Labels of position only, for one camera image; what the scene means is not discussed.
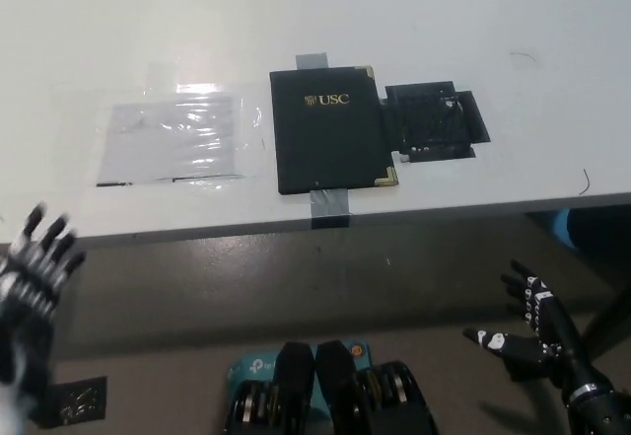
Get black tape patch on floor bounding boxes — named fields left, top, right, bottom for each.
left=41, top=375, right=108, bottom=429

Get clear plastic tape patch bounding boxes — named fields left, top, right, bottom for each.
left=94, top=79, right=267, bottom=189

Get black USC diary gold corners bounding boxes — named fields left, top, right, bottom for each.
left=269, top=63, right=399, bottom=196

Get blue object under desk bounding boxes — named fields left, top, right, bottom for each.
left=551, top=210, right=579, bottom=252

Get grey duct tape strip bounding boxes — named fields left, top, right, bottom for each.
left=295, top=53, right=352, bottom=230

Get left white-black robot hand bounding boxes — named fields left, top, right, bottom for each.
left=0, top=201, right=88, bottom=330

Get right white-black robot hand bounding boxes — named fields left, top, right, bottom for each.
left=461, top=258, right=612, bottom=402

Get teal tp-link box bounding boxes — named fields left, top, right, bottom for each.
left=225, top=339, right=370, bottom=419

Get black tape patch on desk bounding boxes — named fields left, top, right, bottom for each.
left=377, top=80, right=491, bottom=164

